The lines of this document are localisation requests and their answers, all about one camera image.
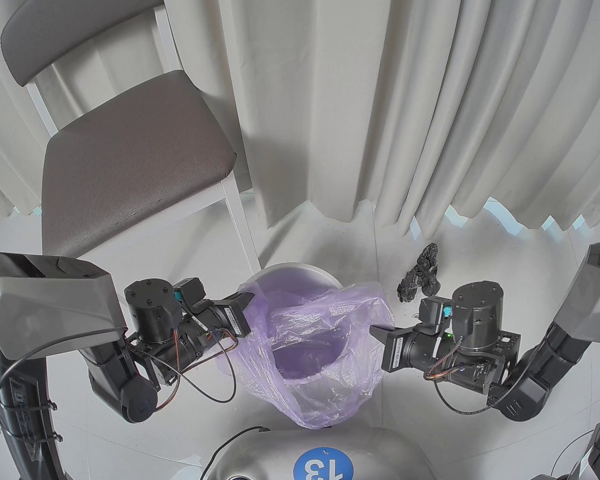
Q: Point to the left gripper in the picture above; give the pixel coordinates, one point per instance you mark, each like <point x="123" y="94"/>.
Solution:
<point x="230" y="320"/>

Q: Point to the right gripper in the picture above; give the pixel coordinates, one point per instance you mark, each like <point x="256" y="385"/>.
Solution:
<point x="410" y="350"/>

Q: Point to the black plastic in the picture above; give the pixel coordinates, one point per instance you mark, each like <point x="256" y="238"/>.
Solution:
<point x="422" y="273"/>

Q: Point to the purple plastic bag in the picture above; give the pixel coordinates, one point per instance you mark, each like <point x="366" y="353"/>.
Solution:
<point x="320" y="398"/>

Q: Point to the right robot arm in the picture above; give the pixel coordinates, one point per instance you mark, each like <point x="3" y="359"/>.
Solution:
<point x="480" y="313"/>

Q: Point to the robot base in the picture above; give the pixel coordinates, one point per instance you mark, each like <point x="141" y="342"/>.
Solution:
<point x="370" y="448"/>

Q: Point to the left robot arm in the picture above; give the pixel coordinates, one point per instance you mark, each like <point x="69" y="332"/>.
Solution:
<point x="45" y="308"/>

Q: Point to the white trash bin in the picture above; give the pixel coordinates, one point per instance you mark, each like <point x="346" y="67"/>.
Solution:
<point x="300" y="269"/>

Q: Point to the white chair grey cushion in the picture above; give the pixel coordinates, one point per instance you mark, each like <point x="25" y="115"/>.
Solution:
<point x="130" y="168"/>

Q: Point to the white curtain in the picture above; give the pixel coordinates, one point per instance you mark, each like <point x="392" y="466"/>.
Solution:
<point x="305" y="93"/>

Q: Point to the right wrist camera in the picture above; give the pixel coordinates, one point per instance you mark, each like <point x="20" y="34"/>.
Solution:
<point x="432" y="313"/>

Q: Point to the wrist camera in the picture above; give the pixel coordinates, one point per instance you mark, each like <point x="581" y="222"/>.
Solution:
<point x="190" y="290"/>
<point x="432" y="313"/>

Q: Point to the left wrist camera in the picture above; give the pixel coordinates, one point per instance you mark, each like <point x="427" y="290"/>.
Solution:
<point x="190" y="290"/>

